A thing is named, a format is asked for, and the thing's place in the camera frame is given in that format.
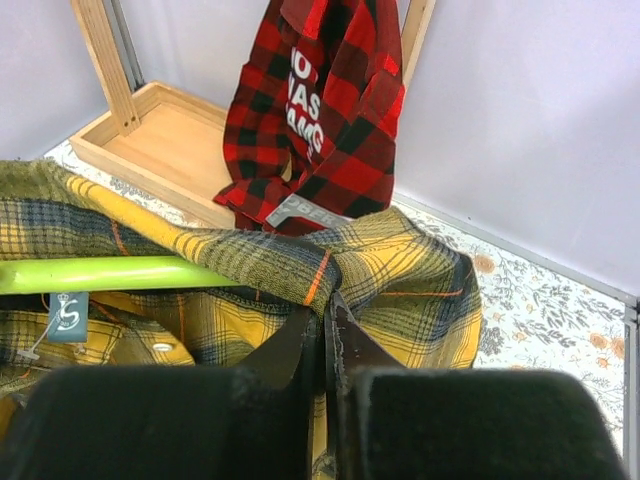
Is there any floral patterned table mat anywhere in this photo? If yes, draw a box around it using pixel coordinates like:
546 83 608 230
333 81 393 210
42 139 631 451

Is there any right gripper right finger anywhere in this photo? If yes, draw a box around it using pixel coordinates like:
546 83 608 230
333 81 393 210
324 294 628 479

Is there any wooden clothes rack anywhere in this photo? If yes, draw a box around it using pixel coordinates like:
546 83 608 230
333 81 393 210
68 0 437 230

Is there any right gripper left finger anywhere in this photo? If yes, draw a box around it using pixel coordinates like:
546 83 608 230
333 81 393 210
1 309 318 479

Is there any red black plaid shirt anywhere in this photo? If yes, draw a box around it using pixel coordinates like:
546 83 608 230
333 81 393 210
215 1 405 236

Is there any lime green wire hanger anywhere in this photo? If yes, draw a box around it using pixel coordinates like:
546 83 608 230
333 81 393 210
1 256 236 295

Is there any yellow plaid flannel shirt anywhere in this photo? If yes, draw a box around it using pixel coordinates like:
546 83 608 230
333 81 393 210
1 160 482 479

